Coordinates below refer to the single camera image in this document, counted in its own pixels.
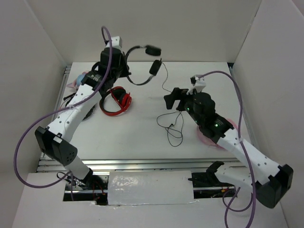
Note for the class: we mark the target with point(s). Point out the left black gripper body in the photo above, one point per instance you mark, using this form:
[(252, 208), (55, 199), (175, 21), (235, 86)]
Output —
[(120, 71)]

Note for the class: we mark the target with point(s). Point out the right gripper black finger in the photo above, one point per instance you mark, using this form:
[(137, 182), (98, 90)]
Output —
[(170, 103), (174, 95)]

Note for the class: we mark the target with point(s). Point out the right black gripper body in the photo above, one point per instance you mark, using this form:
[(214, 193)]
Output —
[(186, 103)]

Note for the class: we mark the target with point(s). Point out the black headphones with thin cable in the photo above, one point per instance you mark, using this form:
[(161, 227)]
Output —
[(154, 69)]

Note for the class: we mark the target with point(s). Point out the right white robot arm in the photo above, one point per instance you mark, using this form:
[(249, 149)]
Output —
[(266, 179)]

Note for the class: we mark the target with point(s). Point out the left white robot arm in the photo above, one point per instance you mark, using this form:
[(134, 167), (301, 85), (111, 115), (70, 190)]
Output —
[(54, 140)]

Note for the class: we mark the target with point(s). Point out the red and black headphones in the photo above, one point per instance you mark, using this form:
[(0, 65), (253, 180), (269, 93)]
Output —
[(121, 97)]

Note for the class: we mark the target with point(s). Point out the blue and pink headphones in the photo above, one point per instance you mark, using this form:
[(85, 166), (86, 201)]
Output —
[(77, 82)]

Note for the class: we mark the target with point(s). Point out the white tape covered panel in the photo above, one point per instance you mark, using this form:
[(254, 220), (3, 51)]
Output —
[(150, 188)]

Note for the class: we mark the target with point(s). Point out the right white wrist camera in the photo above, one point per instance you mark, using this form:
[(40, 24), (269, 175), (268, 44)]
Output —
[(198, 84)]

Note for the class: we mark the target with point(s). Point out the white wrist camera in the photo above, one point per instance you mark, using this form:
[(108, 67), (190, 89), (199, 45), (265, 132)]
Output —
[(198, 84), (116, 42)]

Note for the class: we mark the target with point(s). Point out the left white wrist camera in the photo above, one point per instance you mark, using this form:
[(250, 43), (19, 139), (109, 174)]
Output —
[(116, 42)]

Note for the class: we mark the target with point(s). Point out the pink headphones with cable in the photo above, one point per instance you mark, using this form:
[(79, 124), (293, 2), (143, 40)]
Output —
[(209, 142)]

